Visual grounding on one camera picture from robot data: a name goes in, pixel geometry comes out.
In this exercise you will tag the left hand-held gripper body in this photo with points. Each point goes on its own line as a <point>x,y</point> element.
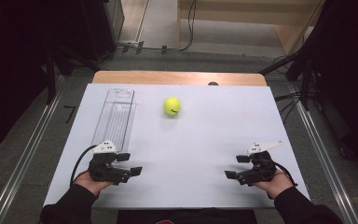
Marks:
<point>104,171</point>

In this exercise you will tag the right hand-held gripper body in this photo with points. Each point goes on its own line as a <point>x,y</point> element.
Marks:
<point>259,169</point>

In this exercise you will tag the clear plastic tray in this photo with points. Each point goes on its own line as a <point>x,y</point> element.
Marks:
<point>115,121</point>

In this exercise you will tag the yellow tennis ball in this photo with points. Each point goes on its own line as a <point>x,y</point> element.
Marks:
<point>172,106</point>

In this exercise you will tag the person's left hand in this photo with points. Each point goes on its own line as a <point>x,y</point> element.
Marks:
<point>88,185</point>

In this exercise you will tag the person's right hand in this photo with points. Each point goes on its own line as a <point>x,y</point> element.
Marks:
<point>276,183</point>

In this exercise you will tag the white table board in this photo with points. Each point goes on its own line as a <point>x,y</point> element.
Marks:
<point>199,149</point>

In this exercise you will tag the dark table hole cover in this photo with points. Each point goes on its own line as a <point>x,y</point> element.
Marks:
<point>213,83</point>

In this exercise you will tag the black metal stand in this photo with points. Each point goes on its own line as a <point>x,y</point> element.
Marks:
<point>304,74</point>
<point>51,77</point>

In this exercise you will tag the dark cabinet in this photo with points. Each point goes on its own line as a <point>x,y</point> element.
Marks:
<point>105,28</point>

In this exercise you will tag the dark curtain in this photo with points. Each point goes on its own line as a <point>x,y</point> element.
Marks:
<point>15,68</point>
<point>351,77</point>

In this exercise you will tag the light wooden furniture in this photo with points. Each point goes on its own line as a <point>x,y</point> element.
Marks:
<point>248,14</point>

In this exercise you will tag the metal floor rail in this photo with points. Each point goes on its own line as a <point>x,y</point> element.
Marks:
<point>28,155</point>
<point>323,158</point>

